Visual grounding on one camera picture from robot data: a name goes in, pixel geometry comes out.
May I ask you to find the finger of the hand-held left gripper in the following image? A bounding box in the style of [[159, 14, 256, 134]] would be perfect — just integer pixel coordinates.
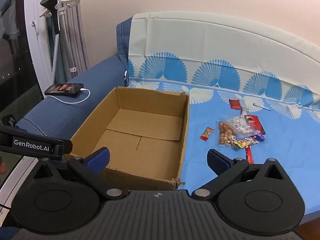
[[62, 140, 73, 155]]

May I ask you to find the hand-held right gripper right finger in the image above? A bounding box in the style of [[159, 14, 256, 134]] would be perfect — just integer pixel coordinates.
[[191, 149, 285, 201]]

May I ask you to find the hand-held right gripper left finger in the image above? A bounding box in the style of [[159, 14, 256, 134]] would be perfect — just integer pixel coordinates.
[[32, 147, 129, 202]]

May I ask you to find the clear bag of nuts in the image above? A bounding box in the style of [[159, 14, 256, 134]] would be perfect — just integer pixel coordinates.
[[215, 120, 238, 148]]

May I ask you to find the red stick packet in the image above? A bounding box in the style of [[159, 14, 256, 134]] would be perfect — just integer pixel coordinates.
[[244, 145, 255, 164]]

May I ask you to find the small red orange candy packet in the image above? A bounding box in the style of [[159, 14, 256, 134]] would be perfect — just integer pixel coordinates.
[[199, 127, 215, 140]]

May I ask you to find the yellow snack bar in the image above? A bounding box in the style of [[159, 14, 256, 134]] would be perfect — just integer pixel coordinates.
[[232, 137, 259, 149]]

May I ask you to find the clear bag of candies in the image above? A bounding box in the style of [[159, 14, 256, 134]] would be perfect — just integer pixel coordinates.
[[226, 107, 253, 137]]

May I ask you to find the brown cardboard box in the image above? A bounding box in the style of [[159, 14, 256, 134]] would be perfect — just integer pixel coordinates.
[[63, 87, 190, 190]]

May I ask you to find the large red coffee packet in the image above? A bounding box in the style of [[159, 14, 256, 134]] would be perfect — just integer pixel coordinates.
[[244, 114, 266, 135]]

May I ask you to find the thin blue stick packet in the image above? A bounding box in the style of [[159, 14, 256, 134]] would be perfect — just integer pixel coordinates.
[[252, 102, 271, 111]]

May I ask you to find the blue sofa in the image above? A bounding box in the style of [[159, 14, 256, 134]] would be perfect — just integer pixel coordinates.
[[15, 16, 134, 155]]

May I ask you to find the dark cloth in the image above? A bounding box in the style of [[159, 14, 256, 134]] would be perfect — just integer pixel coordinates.
[[0, 115, 15, 127]]

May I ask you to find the black smartphone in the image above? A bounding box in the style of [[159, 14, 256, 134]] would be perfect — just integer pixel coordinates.
[[44, 83, 84, 97]]

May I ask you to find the blue fan-print sheet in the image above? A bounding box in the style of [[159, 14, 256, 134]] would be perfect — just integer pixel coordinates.
[[126, 11, 320, 225]]

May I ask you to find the person's blue clothing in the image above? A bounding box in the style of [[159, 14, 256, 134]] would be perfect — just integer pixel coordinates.
[[0, 226, 19, 240]]

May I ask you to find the grey curtain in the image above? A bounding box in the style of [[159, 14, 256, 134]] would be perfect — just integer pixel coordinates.
[[59, 0, 89, 83]]

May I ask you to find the white plastic hanger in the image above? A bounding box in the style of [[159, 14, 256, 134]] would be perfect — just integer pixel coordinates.
[[31, 0, 87, 27]]

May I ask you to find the white charging cable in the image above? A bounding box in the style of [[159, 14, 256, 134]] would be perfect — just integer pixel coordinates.
[[49, 87, 91, 105]]

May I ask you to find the white door frame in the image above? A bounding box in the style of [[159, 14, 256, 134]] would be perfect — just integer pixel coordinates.
[[24, 0, 54, 100]]

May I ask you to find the black garment steamer with hose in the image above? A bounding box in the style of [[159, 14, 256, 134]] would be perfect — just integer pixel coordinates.
[[40, 0, 62, 86]]

